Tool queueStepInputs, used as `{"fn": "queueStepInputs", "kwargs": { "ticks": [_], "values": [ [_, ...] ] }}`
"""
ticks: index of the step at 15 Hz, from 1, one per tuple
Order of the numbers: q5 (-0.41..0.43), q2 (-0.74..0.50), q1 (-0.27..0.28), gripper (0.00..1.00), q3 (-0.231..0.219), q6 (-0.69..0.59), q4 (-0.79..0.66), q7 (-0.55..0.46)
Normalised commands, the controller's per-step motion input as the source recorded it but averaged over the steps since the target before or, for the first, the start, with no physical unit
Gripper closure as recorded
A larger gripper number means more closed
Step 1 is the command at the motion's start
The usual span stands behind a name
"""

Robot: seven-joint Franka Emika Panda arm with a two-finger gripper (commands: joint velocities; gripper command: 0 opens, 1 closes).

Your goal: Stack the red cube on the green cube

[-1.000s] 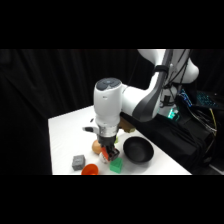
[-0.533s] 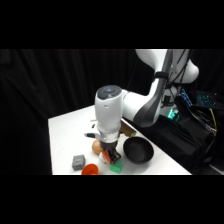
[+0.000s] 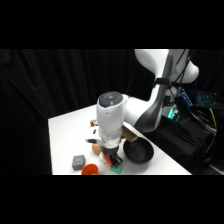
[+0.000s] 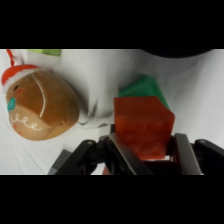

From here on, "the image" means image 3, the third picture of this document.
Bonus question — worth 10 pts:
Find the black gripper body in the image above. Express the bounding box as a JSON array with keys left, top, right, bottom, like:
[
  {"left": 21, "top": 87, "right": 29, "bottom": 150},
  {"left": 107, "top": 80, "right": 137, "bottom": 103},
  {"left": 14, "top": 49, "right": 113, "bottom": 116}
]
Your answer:
[{"left": 101, "top": 143, "right": 123, "bottom": 163}]

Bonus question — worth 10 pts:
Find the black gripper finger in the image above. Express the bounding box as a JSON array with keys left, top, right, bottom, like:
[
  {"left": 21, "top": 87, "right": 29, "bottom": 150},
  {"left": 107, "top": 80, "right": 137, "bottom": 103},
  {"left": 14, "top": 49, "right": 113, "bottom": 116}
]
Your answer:
[
  {"left": 104, "top": 155, "right": 114, "bottom": 167},
  {"left": 112, "top": 155, "right": 124, "bottom": 169}
]

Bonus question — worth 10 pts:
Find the grey patterned cube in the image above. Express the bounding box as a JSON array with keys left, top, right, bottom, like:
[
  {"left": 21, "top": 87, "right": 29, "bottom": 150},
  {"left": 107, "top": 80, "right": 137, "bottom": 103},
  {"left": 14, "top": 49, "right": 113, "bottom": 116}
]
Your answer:
[{"left": 71, "top": 154, "right": 86, "bottom": 171}]

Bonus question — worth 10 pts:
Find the round gingerbread plush toy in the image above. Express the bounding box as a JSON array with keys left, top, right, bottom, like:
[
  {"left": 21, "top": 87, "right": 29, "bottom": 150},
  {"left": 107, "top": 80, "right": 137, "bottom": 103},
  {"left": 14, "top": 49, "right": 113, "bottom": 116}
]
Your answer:
[{"left": 91, "top": 143, "right": 103, "bottom": 156}]

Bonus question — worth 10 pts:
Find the orange bowl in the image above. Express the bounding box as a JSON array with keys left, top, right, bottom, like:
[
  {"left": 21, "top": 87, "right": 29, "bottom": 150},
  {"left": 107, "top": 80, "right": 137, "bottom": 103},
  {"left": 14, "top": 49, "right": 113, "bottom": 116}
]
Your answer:
[{"left": 81, "top": 163, "right": 100, "bottom": 176}]

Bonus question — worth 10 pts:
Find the black bowl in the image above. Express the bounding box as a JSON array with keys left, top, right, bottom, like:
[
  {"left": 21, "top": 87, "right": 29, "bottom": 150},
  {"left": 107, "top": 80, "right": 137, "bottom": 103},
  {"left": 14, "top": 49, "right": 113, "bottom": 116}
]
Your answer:
[{"left": 122, "top": 137, "right": 155, "bottom": 164}]

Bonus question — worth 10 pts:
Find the black robot stand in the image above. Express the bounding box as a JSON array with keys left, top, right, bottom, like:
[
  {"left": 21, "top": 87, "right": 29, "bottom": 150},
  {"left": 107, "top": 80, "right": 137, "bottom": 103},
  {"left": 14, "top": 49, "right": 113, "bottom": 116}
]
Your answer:
[{"left": 146, "top": 99, "right": 219, "bottom": 176}]

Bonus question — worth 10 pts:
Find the small green light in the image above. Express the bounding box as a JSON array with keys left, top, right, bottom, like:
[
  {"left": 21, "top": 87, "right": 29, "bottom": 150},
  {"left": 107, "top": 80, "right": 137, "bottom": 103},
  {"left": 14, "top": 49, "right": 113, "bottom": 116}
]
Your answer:
[{"left": 167, "top": 108, "right": 180, "bottom": 122}]

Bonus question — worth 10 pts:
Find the black curtain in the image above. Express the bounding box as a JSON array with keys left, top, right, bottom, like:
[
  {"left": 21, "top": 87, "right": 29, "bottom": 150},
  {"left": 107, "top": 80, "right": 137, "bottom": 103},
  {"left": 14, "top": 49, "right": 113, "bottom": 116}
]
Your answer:
[{"left": 0, "top": 49, "right": 224, "bottom": 176}]

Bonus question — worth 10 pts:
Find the blue backlit keyboard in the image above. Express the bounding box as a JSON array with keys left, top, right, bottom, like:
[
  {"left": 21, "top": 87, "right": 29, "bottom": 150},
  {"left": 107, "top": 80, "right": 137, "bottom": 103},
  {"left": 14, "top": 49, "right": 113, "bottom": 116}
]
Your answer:
[{"left": 179, "top": 88, "right": 221, "bottom": 108}]

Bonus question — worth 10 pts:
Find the tan wrist camera mount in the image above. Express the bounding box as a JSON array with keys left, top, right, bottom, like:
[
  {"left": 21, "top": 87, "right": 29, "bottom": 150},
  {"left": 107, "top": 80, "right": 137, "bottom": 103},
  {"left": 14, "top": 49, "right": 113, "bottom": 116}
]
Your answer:
[{"left": 121, "top": 124, "right": 139, "bottom": 144}]

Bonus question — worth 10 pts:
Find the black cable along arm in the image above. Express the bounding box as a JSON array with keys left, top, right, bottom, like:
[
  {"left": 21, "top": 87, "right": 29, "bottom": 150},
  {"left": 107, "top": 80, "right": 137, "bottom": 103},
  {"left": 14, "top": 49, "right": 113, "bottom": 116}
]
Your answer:
[{"left": 153, "top": 49, "right": 193, "bottom": 108}]

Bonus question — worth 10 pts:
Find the yellow cable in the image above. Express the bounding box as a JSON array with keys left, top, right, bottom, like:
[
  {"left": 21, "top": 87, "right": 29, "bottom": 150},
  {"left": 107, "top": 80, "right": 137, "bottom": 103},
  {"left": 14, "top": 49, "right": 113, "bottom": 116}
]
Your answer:
[{"left": 204, "top": 107, "right": 218, "bottom": 137}]

